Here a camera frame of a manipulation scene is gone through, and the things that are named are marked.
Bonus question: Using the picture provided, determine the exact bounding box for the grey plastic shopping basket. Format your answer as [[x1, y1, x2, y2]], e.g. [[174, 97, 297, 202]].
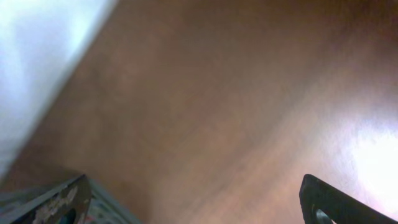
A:
[[1, 178, 141, 224]]

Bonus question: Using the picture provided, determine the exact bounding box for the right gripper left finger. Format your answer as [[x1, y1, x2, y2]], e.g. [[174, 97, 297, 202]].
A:
[[9, 175, 92, 224]]

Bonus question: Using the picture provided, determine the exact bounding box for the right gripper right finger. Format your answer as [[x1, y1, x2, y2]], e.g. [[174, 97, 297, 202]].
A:
[[299, 174, 397, 224]]

